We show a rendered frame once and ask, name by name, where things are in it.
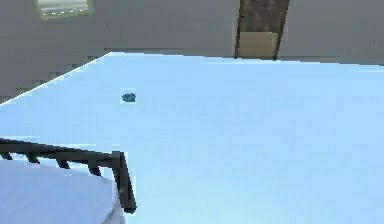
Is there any black framed bed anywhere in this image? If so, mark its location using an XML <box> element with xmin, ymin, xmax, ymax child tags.
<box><xmin>0</xmin><ymin>137</ymin><xmax>138</xmax><ymax>224</ymax></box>

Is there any brown framed doorway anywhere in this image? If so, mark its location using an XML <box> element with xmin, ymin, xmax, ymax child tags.
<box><xmin>233</xmin><ymin>0</ymin><xmax>291</xmax><ymax>62</ymax></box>

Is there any small dark blue object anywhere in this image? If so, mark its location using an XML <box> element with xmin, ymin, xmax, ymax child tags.
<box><xmin>121</xmin><ymin>92</ymin><xmax>137</xmax><ymax>104</ymax></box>

